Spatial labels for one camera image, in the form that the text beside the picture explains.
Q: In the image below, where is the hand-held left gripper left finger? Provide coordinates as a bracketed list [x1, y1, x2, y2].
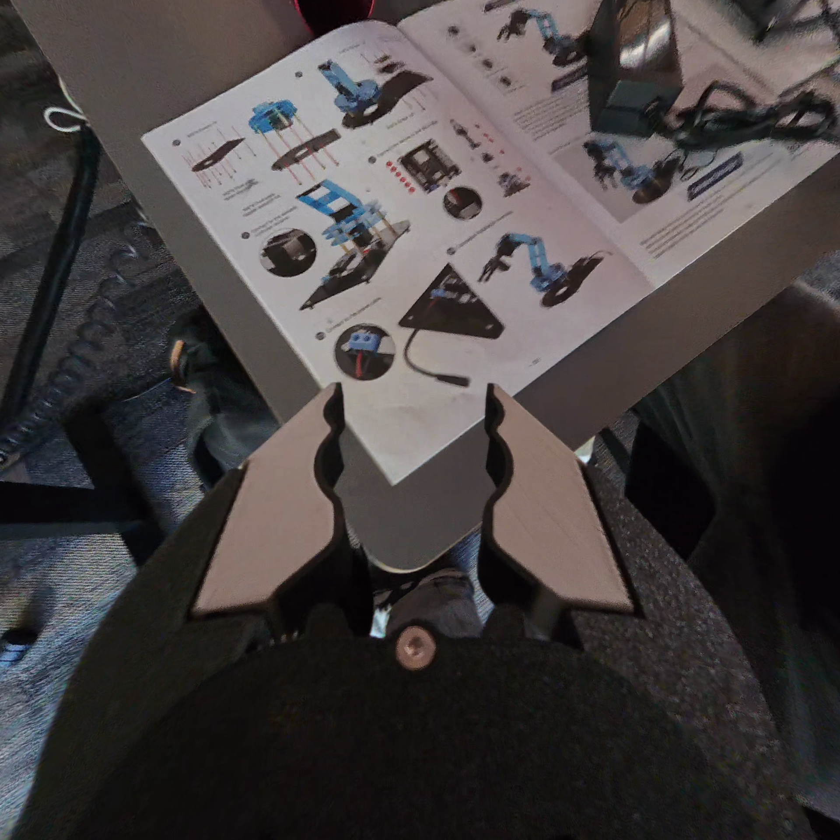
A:
[190, 382, 349, 621]

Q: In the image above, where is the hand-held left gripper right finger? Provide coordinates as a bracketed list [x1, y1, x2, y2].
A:
[481, 382, 639, 614]

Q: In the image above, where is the black power adapter with cable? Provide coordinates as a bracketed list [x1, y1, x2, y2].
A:
[586, 0, 840, 181]

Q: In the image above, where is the grey desk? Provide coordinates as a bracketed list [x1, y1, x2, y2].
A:
[13, 0, 840, 573]

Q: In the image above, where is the person's white shoe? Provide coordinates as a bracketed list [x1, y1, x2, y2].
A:
[371, 567, 490, 639]

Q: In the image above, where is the printed instruction booklet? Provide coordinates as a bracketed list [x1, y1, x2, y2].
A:
[141, 0, 840, 488]

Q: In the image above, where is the red cylinder bottle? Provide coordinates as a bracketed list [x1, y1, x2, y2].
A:
[295, 0, 376, 38]

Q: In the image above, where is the black coiled cable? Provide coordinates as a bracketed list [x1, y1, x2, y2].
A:
[0, 243, 155, 468]

